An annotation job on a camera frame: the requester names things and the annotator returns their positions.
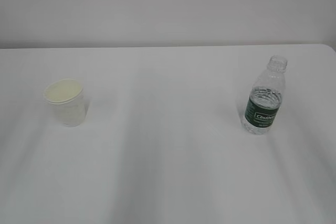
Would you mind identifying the clear green-label water bottle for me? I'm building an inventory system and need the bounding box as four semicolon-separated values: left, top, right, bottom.
241;56;288;135

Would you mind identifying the white paper cup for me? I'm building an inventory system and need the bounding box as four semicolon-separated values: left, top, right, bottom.
43;79;86;127

